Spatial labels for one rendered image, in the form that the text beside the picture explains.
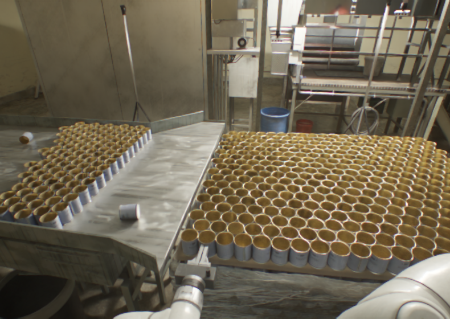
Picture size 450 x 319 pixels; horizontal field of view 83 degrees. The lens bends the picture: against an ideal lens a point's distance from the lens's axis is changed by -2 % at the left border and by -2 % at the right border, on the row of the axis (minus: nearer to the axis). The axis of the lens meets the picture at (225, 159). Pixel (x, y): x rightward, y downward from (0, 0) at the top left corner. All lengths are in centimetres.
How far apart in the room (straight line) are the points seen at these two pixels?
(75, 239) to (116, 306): 121
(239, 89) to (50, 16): 262
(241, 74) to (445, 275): 343
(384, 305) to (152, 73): 355
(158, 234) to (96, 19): 322
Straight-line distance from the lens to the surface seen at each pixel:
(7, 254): 167
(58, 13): 429
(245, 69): 372
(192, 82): 357
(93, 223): 135
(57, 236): 129
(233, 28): 323
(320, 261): 104
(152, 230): 122
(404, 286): 51
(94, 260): 133
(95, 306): 243
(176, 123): 223
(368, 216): 126
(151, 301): 232
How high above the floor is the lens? 190
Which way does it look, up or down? 29 degrees down
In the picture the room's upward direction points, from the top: straight up
